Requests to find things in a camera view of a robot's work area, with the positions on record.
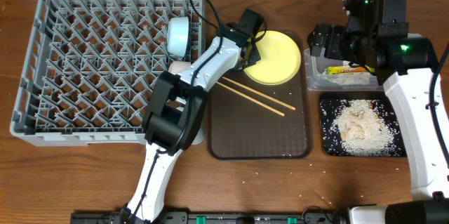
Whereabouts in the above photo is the grey dishwasher rack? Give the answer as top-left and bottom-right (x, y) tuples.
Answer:
(10, 0), (205, 146)

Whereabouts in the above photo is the wooden chopstick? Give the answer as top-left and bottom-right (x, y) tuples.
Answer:
(217, 82), (285, 117)
(222, 77), (296, 110)

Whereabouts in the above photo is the white tissue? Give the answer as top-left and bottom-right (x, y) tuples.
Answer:
(328, 73), (372, 86)

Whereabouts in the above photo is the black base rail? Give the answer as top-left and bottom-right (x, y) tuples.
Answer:
(69, 211), (349, 224)

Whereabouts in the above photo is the pink bowl with rice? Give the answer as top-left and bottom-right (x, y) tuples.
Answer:
(168, 61), (191, 74)

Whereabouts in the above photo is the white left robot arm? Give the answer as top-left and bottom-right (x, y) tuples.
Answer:
(119, 8), (266, 223)

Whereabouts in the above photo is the black waste tray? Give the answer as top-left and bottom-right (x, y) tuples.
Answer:
(319, 91), (408, 158)

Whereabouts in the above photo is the clear plastic bin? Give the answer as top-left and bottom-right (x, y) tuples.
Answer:
(303, 32), (431, 92)

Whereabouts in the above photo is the light blue bowl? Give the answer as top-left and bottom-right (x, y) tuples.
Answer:
(166, 17), (191, 58)

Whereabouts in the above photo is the yellow plate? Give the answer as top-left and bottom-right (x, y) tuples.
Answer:
(244, 31), (301, 85)

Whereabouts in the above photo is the green snack wrapper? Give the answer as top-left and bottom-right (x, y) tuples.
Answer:
(323, 65), (372, 75)

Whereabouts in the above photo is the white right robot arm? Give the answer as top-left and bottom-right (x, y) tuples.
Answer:
(307, 0), (448, 223)

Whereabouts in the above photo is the dark brown serving tray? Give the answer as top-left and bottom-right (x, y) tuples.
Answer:
(205, 31), (313, 161)

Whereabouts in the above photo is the spilled white rice pile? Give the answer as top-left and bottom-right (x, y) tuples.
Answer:
(322, 99), (401, 157)

